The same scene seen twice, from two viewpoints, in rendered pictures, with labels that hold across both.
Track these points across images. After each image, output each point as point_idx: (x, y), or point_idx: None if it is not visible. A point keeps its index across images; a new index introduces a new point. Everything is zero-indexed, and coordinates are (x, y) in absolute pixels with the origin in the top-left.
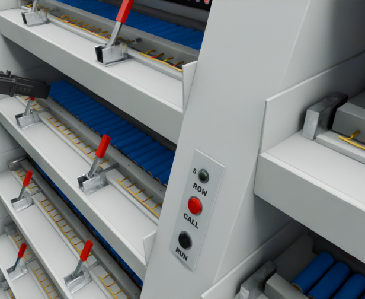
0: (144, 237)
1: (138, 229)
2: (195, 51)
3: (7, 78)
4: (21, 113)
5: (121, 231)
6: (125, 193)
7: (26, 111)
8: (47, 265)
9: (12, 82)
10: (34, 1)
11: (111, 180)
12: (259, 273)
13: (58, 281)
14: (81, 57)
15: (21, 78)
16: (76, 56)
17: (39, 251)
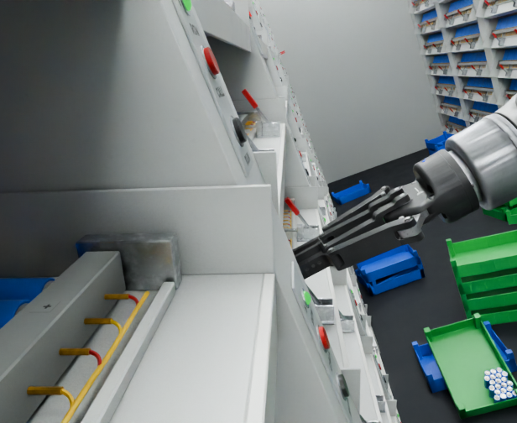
0: (316, 186)
1: (305, 216)
2: (239, 117)
3: (329, 231)
4: (323, 305)
5: (315, 218)
6: (294, 225)
7: (315, 296)
8: (362, 351)
9: (328, 223)
10: (248, 138)
11: (294, 232)
12: None
13: (358, 336)
14: (283, 139)
15: (309, 242)
16: (284, 140)
17: (366, 366)
